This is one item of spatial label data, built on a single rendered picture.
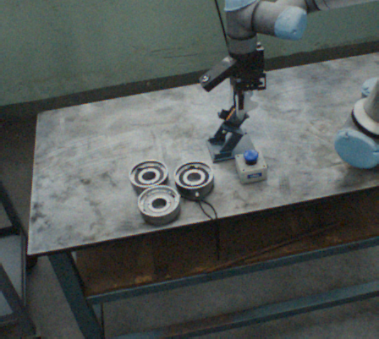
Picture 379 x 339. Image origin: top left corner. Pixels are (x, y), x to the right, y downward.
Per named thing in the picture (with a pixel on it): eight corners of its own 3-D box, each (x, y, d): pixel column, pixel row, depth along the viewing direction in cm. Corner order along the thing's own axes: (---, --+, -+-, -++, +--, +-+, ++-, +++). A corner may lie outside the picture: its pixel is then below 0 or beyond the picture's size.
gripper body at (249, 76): (266, 92, 137) (266, 51, 129) (233, 98, 136) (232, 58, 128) (257, 76, 143) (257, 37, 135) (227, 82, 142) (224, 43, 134)
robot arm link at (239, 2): (249, 1, 117) (216, -6, 121) (250, 44, 124) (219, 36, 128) (266, -13, 122) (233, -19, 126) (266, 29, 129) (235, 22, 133)
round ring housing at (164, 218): (152, 233, 130) (150, 222, 128) (133, 208, 137) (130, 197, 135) (188, 214, 134) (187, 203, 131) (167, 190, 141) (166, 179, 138)
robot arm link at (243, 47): (230, 42, 125) (222, 27, 132) (231, 59, 128) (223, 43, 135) (260, 37, 126) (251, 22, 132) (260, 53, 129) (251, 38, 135)
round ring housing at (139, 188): (123, 185, 144) (121, 174, 141) (151, 165, 149) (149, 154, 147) (149, 203, 138) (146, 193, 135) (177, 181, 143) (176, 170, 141)
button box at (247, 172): (242, 184, 140) (241, 172, 137) (235, 166, 145) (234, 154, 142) (271, 178, 141) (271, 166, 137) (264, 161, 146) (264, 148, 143)
